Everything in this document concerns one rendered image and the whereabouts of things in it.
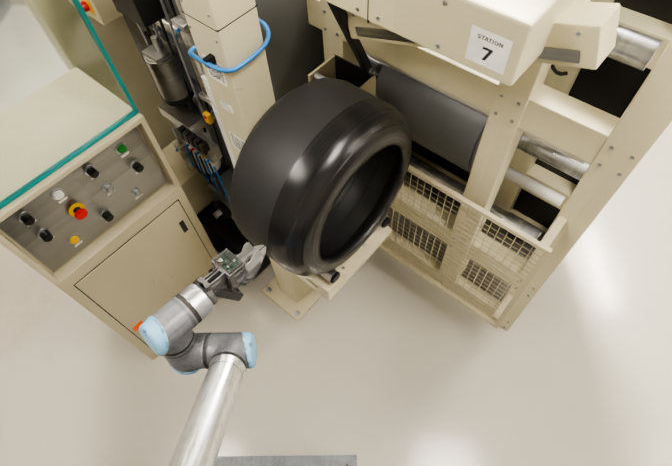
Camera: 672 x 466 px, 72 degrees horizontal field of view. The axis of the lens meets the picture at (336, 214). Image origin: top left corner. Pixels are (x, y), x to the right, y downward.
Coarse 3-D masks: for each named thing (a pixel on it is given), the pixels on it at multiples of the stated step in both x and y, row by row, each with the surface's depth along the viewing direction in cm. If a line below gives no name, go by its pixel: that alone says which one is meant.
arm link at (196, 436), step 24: (216, 336) 118; (240, 336) 118; (216, 360) 111; (240, 360) 113; (216, 384) 104; (240, 384) 111; (192, 408) 100; (216, 408) 99; (192, 432) 93; (216, 432) 95; (192, 456) 88; (216, 456) 93
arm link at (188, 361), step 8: (200, 336) 119; (192, 344) 116; (200, 344) 117; (184, 352) 115; (192, 352) 116; (200, 352) 116; (168, 360) 116; (176, 360) 116; (184, 360) 116; (192, 360) 117; (200, 360) 116; (176, 368) 119; (184, 368) 119; (192, 368) 119; (200, 368) 119
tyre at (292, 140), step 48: (288, 96) 124; (336, 96) 124; (288, 144) 117; (336, 144) 114; (384, 144) 125; (240, 192) 124; (288, 192) 116; (336, 192) 118; (384, 192) 163; (288, 240) 121; (336, 240) 163
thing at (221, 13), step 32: (192, 0) 107; (224, 0) 106; (192, 32) 118; (224, 32) 111; (256, 32) 119; (224, 64) 118; (256, 64) 125; (224, 96) 131; (256, 96) 132; (224, 128) 147; (288, 288) 236
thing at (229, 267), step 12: (228, 252) 121; (216, 264) 118; (228, 264) 118; (240, 264) 119; (216, 276) 118; (228, 276) 116; (240, 276) 123; (204, 288) 118; (216, 288) 118; (228, 288) 122; (216, 300) 117
